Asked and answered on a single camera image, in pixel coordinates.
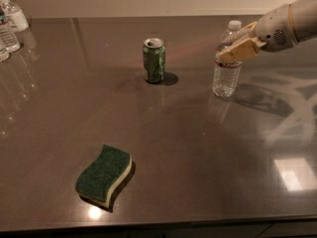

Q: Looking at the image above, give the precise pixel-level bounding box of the clear background water bottle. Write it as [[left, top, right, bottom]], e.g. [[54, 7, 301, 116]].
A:
[[0, 8, 21, 53]]

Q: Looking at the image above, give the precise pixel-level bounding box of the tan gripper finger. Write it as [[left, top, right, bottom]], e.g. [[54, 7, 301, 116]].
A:
[[232, 22, 257, 45], [218, 37, 266, 63]]

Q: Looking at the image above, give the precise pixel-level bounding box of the green and yellow sponge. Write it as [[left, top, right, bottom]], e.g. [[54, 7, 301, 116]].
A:
[[75, 145, 133, 209]]

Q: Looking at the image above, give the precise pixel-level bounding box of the white pump sanitizer bottle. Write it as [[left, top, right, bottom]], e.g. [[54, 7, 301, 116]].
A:
[[0, 0, 29, 33]]

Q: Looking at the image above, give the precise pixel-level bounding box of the green soda can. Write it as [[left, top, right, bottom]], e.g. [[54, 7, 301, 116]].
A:
[[143, 38, 165, 83]]

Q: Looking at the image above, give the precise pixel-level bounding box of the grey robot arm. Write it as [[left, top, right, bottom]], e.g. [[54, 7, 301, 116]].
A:
[[216, 0, 317, 63]]

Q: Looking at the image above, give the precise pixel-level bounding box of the clear plastic water bottle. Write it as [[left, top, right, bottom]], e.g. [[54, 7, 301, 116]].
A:
[[213, 21, 242, 98]]

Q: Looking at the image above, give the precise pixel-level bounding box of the clear bottle at edge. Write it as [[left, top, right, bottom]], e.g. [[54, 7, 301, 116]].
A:
[[0, 39, 9, 61]]

